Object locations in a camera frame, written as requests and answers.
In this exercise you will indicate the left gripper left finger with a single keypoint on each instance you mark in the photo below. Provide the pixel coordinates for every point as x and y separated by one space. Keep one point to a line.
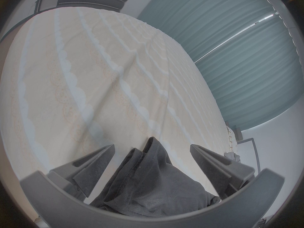
92 174

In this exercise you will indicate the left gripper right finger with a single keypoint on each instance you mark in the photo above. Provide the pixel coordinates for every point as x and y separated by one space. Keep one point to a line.
213 174

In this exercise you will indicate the black T-shirt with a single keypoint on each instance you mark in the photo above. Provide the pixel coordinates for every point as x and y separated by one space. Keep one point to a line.
154 186

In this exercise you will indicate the pile of clothes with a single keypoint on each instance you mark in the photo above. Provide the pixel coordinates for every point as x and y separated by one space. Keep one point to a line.
234 157

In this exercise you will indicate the bed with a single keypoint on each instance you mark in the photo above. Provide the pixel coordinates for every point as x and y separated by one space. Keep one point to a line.
95 79

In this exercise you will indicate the white printed pillow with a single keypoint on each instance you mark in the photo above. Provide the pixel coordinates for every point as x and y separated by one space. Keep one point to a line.
231 139

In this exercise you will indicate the blue-green curtain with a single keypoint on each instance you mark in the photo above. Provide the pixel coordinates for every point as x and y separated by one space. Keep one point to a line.
256 79
201 13

